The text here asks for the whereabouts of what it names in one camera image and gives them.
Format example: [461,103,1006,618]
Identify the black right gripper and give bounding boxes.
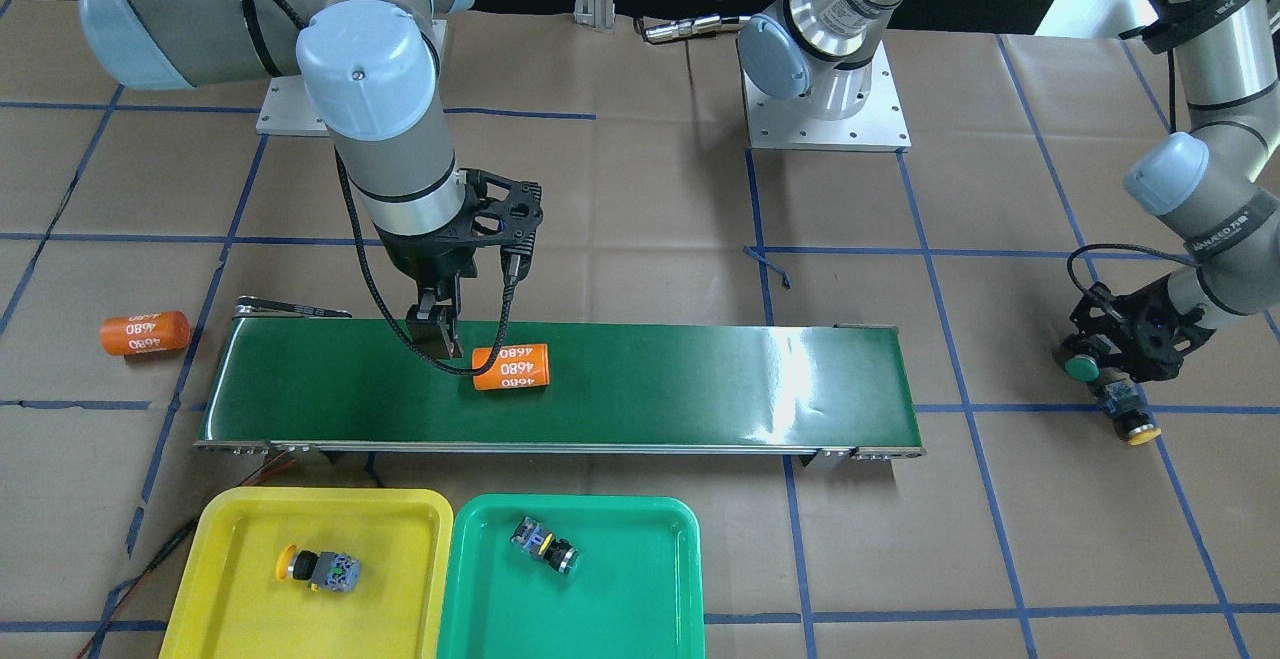
[380,170,544,360]

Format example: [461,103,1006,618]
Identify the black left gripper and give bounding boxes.
[1069,279,1215,383]

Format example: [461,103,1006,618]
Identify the green mushroom push button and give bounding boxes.
[1059,334,1120,384]

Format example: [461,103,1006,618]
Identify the orange cylinder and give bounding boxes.
[99,311,192,357]
[472,343,550,392]

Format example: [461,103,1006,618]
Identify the green push button small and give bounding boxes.
[509,516,580,576]

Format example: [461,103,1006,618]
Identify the yellow mushroom push button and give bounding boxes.
[273,544,362,594]

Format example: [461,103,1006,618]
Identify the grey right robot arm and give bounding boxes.
[78,0,543,376]

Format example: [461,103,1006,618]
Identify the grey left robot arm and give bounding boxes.
[739,0,1279,384]

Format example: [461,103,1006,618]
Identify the yellow push button upper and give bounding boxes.
[1089,377,1162,447]

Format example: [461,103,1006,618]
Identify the green conveyor belt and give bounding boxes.
[198,314,924,459]

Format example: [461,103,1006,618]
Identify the green plastic tray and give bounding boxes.
[436,494,707,658]

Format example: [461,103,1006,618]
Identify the yellow plastic tray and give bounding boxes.
[161,488,453,658]

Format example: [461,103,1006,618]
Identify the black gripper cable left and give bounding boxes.
[1065,244,1196,320]

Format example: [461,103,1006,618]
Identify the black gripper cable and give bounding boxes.
[1065,244,1196,320]
[180,0,526,377]

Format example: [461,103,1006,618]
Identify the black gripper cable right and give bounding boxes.
[180,0,526,377]

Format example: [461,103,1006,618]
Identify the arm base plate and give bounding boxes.
[256,19,447,137]
[742,45,913,152]

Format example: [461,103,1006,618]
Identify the red black wire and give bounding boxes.
[76,444,387,659]

